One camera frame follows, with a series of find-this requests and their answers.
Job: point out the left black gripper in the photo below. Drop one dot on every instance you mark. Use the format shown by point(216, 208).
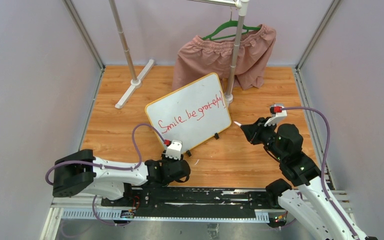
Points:
point(164, 158)

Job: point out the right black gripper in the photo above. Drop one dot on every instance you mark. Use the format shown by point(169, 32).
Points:
point(253, 131)

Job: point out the yellow framed whiteboard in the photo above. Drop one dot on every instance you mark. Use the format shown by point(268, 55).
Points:
point(191, 114)

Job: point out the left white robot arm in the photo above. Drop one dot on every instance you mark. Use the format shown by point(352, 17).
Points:
point(82, 172)

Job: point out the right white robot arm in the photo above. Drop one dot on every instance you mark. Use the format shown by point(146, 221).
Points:
point(302, 192)

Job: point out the pink shorts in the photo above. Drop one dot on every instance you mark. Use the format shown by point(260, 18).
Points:
point(200, 57)

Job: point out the green clothes hanger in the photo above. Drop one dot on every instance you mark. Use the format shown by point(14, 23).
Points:
point(228, 29)

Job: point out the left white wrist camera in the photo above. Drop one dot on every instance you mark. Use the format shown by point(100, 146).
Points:
point(173, 149)

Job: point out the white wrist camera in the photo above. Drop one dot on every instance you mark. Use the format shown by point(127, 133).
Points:
point(173, 149)
point(277, 114)

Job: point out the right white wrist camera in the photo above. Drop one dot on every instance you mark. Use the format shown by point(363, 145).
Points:
point(277, 114)

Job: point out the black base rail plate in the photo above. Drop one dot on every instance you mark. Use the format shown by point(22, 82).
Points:
point(178, 204)

